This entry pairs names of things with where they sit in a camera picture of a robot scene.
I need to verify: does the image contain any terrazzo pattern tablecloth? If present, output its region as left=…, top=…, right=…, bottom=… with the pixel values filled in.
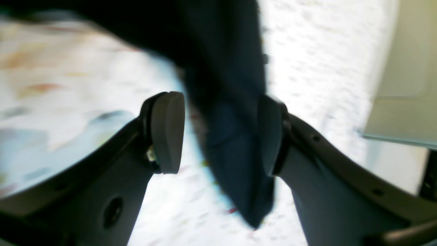
left=1, top=0, right=391, bottom=246

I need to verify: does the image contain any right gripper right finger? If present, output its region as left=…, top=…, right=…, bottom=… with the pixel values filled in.
left=258, top=95, right=437, bottom=246

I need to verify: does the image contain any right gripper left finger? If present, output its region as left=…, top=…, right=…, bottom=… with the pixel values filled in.
left=1, top=92, right=185, bottom=246

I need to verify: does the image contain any black t-shirt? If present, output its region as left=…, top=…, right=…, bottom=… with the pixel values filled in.
left=1, top=0, right=274, bottom=230

